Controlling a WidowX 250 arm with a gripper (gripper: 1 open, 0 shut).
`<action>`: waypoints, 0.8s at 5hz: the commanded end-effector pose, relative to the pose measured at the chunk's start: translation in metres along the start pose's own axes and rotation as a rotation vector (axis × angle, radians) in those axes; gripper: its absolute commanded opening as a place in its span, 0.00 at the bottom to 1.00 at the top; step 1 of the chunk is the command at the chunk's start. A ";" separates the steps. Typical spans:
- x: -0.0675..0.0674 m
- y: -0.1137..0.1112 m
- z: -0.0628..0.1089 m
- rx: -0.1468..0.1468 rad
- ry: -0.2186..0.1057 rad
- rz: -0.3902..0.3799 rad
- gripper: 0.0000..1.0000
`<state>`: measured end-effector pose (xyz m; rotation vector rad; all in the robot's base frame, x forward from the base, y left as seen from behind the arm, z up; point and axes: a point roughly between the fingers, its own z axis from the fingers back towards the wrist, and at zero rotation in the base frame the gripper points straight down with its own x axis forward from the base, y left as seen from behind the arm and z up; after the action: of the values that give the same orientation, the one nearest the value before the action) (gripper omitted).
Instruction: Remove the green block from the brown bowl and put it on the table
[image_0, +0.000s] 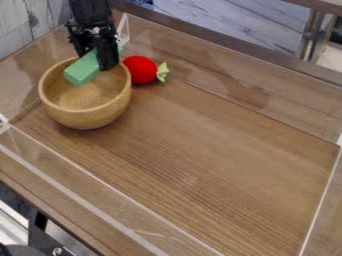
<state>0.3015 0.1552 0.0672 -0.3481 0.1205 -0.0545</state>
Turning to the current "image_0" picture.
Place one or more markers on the clear acrylic corner bracket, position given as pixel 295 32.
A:
pixel 124 30

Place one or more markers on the clear acrylic barrier wall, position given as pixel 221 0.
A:
pixel 109 221

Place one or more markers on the black table leg bracket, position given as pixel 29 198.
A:
pixel 42 244

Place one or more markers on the red plush strawberry toy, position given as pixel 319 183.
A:
pixel 145 71

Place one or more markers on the metal table leg background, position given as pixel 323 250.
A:
pixel 317 34

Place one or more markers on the green rectangular block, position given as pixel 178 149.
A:
pixel 84 70

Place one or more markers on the brown wooden bowl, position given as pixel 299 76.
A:
pixel 86 107

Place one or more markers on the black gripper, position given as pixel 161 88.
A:
pixel 93 15

